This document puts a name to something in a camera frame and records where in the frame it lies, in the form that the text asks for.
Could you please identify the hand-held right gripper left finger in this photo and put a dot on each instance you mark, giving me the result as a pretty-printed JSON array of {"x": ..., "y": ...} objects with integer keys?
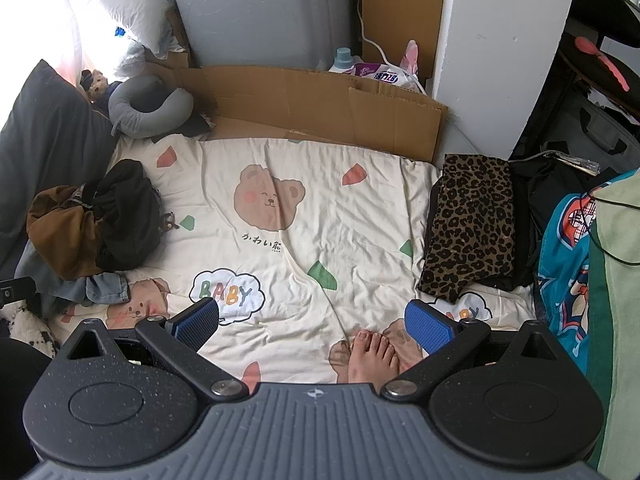
[{"x": 192, "y": 324}]

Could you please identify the white pillow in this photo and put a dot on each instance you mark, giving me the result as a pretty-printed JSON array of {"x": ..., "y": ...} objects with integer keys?
[{"x": 130, "y": 10}]

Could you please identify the fluffy white black rug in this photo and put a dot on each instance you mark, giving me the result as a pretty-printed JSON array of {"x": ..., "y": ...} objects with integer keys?
[{"x": 25, "y": 330}]

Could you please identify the leopard print garment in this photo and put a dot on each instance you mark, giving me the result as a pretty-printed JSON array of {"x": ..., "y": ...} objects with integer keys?
[{"x": 470, "y": 220}]

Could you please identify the black cloth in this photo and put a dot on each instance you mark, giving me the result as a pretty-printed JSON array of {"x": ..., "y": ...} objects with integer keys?
[{"x": 200, "y": 125}]

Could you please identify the black folded garment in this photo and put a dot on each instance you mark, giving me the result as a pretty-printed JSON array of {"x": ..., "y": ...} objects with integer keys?
[{"x": 525, "y": 260}]

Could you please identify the flat brown cardboard sheet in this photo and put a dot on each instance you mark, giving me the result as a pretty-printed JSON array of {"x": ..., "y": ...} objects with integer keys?
[{"x": 300, "y": 100}]

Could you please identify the black shorts with patterned lining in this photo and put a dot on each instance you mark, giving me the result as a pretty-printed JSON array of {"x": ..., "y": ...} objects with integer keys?
[{"x": 125, "y": 220}]

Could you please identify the brown garment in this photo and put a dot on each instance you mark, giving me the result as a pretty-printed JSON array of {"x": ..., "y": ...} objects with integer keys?
[{"x": 60, "y": 230}]

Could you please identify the brown teddy bear plush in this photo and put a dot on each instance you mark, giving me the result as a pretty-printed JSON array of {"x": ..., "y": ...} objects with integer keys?
[{"x": 95, "y": 85}]

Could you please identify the grey blue mattress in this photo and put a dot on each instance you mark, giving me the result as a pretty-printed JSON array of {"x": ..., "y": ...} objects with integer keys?
[{"x": 260, "y": 15}]

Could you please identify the blue denim garment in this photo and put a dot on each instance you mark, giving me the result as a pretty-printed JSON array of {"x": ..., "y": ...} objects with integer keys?
[{"x": 100, "y": 287}]

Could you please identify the teal cartoon print cloth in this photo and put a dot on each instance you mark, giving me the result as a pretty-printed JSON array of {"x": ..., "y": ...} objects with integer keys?
[{"x": 560, "y": 280}]

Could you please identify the cream bear print blanket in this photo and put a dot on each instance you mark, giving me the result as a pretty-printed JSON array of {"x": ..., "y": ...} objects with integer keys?
[{"x": 350, "y": 240}]

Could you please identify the light green garment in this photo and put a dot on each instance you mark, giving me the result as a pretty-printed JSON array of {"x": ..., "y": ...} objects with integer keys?
[{"x": 620, "y": 310}]

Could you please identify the purple white plastic bag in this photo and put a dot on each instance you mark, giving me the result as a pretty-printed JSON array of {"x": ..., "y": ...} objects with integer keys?
[{"x": 385, "y": 77}]

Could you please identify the dark grey pillow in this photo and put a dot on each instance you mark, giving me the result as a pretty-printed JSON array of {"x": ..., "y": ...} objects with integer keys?
[{"x": 45, "y": 145}]

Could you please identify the person's foot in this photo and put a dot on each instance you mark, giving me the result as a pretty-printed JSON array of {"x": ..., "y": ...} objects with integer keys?
[{"x": 370, "y": 360}]

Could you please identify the grey neck pillow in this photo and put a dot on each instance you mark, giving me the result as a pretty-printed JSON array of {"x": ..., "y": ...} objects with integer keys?
[{"x": 150, "y": 125}]

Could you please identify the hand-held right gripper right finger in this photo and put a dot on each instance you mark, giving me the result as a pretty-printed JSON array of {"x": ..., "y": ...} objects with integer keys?
[{"x": 430, "y": 326}]

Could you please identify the clear plastic wrapper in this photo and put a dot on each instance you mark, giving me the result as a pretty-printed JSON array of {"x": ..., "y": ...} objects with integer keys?
[{"x": 570, "y": 160}]

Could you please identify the black pink hat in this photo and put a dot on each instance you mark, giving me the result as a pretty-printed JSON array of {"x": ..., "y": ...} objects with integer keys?
[{"x": 600, "y": 60}]

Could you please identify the tall cardboard box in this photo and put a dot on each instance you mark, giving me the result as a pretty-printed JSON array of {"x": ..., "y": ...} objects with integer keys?
[{"x": 415, "y": 10}]

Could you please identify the sheer white curtain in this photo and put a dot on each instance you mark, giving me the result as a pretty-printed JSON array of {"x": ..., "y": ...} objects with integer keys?
[{"x": 45, "y": 35}]

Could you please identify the crumpled clear plastic bag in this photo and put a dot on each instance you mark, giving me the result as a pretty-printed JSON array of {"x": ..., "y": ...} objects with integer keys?
[{"x": 130, "y": 55}]

